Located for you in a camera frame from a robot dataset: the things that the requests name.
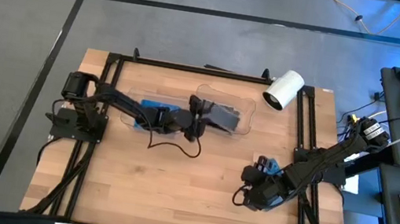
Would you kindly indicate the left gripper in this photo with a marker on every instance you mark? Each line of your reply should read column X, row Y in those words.
column 194, row 125

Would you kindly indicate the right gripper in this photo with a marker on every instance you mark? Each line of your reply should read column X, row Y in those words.
column 263, row 191

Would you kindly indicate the clear jewel case black tray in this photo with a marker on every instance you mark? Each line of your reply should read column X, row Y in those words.
column 228, row 120

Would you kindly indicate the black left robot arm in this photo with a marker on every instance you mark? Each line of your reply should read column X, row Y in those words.
column 122, row 102

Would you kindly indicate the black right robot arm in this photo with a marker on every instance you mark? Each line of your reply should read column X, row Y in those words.
column 328, row 157

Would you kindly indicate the clear plastic bin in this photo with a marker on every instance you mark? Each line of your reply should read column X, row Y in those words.
column 132, row 96
column 249, row 103

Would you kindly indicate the white cylindrical spotlight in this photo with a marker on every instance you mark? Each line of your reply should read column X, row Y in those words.
column 287, row 87

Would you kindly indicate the black table frame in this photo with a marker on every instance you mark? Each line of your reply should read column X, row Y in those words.
column 190, row 69

